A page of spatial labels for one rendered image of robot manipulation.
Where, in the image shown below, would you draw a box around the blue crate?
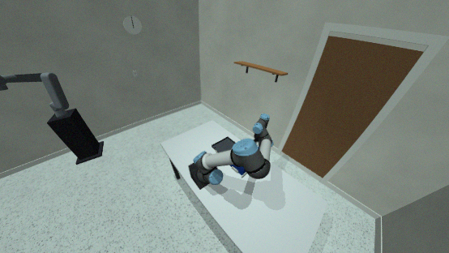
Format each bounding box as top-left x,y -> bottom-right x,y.
231,165 -> 246,175

